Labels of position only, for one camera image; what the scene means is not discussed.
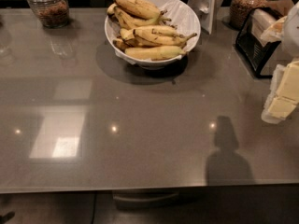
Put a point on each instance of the glass jar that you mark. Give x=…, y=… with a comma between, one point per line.
x=240, y=9
x=51, y=13

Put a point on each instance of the ripe banana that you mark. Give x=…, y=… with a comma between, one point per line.
x=155, y=53
x=150, y=39
x=139, y=8
x=128, y=22

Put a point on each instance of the lower left banana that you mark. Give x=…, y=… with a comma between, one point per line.
x=120, y=44

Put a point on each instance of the black napkin holder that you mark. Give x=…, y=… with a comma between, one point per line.
x=249, y=44

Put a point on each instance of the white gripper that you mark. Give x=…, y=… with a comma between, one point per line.
x=291, y=34

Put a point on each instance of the left glass jar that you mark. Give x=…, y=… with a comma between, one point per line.
x=51, y=13

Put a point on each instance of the small left banana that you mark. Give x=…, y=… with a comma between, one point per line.
x=129, y=38

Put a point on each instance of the white bowl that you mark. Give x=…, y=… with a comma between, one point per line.
x=187, y=19

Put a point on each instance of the right glass jar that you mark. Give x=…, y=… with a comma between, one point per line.
x=240, y=9

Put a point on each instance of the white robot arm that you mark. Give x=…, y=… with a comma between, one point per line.
x=286, y=30

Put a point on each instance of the back left banana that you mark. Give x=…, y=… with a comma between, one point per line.
x=110, y=9

